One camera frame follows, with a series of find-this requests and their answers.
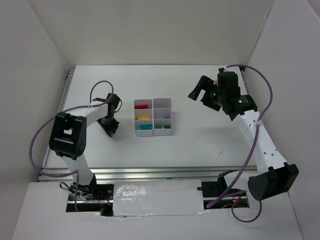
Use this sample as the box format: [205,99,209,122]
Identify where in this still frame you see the left white divided container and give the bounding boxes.
[133,99,154,137]

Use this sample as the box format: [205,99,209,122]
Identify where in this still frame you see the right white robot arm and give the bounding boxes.
[188,71,299,201]

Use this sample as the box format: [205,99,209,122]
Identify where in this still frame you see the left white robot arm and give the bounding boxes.
[49,93,122,198]

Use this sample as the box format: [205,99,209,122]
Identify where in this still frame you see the white divided container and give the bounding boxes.
[153,98,173,136]
[133,99,154,137]

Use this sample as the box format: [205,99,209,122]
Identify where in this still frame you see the right white divided container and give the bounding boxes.
[153,98,173,136]

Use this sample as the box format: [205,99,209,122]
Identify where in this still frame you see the yellow and lime lego stack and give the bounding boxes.
[137,116,151,121]

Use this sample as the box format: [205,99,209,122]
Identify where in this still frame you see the teal lego brick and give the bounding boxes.
[139,124,153,131]

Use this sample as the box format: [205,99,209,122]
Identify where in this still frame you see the aluminium table rail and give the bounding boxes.
[37,166,258,181]

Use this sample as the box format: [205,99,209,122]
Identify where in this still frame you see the white taped front panel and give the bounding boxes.
[113,179,205,217]

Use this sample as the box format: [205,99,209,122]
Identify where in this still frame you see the red round lego brick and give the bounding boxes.
[135,104,149,110]

